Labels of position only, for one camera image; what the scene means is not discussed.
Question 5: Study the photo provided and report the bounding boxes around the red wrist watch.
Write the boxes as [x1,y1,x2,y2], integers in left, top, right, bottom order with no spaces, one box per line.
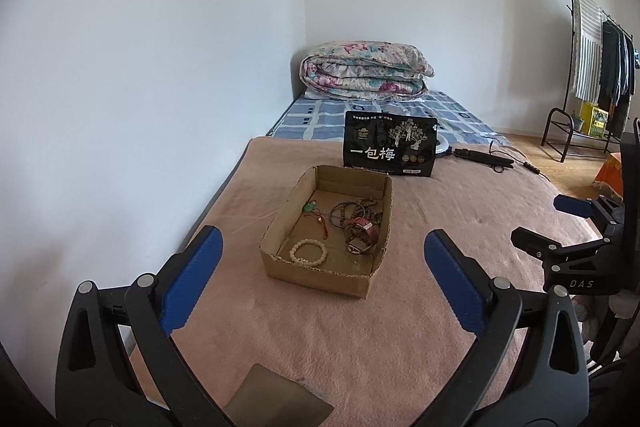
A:
[344,216,380,255]

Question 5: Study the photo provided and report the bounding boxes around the green pendant with red cord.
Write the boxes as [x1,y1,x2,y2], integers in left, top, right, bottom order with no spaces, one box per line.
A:
[302,201,333,240]

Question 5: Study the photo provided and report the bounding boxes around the orange box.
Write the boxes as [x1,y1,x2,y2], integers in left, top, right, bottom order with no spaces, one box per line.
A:
[594,154,623,198]

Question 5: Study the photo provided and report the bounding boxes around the olive card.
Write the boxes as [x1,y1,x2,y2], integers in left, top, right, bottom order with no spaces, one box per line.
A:
[222,363,335,427]

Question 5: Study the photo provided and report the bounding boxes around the blue plaid bedsheet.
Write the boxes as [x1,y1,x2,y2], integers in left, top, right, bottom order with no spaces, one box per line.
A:
[265,89,511,145]

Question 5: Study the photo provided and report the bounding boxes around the blue bangle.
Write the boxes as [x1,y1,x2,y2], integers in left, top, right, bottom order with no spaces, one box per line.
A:
[331,201,368,230]

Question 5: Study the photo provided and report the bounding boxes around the cardboard box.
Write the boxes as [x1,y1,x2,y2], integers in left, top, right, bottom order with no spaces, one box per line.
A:
[259,164,394,300]

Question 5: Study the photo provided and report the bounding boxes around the yellow box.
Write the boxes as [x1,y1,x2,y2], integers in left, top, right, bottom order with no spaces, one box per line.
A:
[579,102,610,138]

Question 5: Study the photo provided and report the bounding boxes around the pink blanket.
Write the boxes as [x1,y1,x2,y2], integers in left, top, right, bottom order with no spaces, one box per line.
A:
[130,136,616,427]

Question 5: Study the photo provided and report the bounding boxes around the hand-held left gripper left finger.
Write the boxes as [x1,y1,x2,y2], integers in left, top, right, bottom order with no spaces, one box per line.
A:
[55,224,224,427]

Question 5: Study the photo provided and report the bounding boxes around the striped hanging towel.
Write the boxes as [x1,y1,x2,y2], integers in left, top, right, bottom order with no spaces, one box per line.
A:
[572,0,603,102]

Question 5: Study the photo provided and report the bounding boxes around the dark hanging clothes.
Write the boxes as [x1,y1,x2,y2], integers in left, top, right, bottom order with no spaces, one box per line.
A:
[597,19,636,140]

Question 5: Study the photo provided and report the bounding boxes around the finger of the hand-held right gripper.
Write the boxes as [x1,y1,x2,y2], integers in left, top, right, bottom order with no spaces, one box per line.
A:
[511,227,621,266]
[553,194,626,233]

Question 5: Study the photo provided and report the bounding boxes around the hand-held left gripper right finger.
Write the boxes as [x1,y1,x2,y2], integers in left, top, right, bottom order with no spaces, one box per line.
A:
[424,228,591,427]

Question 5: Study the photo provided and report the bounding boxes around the black cable with remote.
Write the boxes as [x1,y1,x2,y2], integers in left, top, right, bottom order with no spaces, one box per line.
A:
[487,139,548,180]

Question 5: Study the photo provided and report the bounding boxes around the black snack bag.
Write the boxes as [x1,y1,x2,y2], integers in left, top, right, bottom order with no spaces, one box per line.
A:
[342,109,439,178]

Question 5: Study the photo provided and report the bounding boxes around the black metal clothes rack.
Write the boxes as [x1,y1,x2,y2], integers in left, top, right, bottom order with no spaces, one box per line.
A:
[541,0,640,162]

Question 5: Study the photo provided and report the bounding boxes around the folded floral quilt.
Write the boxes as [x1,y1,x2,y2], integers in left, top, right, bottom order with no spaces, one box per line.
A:
[300,39,435,100]

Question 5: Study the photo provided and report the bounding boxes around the cream bead bracelet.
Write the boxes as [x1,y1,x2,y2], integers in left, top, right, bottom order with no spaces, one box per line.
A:
[290,239,328,267]

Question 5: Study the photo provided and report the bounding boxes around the brown bead necklace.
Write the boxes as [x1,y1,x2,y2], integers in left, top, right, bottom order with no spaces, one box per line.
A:
[345,199,385,228]

